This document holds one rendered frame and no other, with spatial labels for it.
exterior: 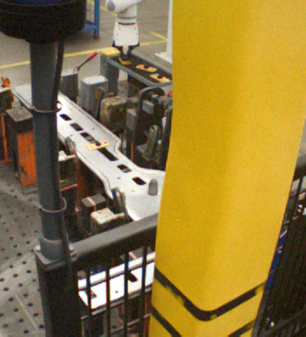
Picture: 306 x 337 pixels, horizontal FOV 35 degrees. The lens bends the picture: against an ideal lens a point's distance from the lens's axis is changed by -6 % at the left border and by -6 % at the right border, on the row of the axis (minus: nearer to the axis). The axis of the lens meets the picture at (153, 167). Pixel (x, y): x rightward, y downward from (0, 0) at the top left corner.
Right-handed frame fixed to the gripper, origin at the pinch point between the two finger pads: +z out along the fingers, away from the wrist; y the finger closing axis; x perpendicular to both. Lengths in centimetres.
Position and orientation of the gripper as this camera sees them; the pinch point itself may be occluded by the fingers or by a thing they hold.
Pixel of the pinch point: (124, 55)
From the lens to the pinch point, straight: 216.8
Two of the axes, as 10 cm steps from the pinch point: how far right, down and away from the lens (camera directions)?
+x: 2.5, 5.1, -8.2
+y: -9.7, 0.9, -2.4
